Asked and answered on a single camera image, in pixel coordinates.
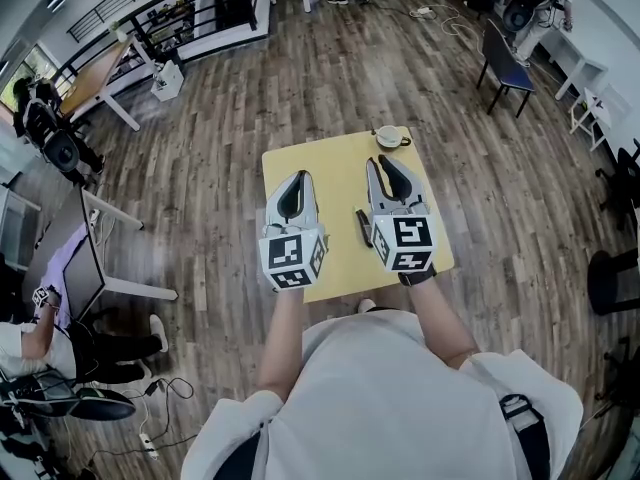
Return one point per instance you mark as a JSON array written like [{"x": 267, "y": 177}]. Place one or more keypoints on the person's left forearm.
[{"x": 282, "y": 343}]

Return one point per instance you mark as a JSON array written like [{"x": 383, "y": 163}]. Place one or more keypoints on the person's right forearm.
[{"x": 442, "y": 323}]

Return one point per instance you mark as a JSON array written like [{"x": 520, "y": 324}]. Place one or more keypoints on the person's right white shoe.
[{"x": 366, "y": 305}]

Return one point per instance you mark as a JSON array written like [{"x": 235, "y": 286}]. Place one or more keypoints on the white bag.
[{"x": 169, "y": 80}]

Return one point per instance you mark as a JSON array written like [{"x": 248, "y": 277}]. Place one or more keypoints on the purple cloth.
[{"x": 70, "y": 248}]

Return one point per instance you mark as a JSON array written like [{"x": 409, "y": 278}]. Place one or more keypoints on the black shelf rack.
[{"x": 170, "y": 28}]

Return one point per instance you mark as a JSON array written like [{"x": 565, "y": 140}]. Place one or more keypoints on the black office chair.
[{"x": 625, "y": 178}]

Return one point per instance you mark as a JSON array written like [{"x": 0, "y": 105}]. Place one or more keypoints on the black power adapter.
[{"x": 155, "y": 387}]

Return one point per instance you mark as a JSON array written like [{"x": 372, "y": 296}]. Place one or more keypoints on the dark-topped desk white legs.
[{"x": 75, "y": 263}]

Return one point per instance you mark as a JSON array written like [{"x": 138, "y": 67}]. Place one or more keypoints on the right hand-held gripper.
[{"x": 407, "y": 240}]

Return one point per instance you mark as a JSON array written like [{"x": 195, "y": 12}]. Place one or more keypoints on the small potted plant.
[{"x": 117, "y": 29}]

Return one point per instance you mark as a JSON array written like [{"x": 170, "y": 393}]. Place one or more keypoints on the yellow square table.
[{"x": 340, "y": 188}]

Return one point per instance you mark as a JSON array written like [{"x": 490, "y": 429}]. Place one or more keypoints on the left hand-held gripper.
[{"x": 290, "y": 258}]

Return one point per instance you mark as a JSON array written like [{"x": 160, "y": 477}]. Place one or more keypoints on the black swivel chair base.
[{"x": 622, "y": 373}]

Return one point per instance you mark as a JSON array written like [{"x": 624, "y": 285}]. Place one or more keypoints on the blue seat black chair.
[{"x": 507, "y": 63}]

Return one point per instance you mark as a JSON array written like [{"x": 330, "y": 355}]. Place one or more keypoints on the person's light grey shirt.
[{"x": 380, "y": 403}]

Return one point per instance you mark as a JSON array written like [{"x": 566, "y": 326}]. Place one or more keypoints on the purple eggplant green stem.
[{"x": 362, "y": 225}]

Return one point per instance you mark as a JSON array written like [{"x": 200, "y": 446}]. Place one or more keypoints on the white power strip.
[
  {"x": 149, "y": 445},
  {"x": 421, "y": 11}
]

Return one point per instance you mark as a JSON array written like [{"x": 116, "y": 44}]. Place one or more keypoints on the wooden desk white legs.
[{"x": 95, "y": 78}]

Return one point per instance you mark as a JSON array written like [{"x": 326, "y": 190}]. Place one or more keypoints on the black wristband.
[{"x": 417, "y": 275}]

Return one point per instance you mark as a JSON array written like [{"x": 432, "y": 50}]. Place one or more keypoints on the black gear pile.
[{"x": 25, "y": 453}]

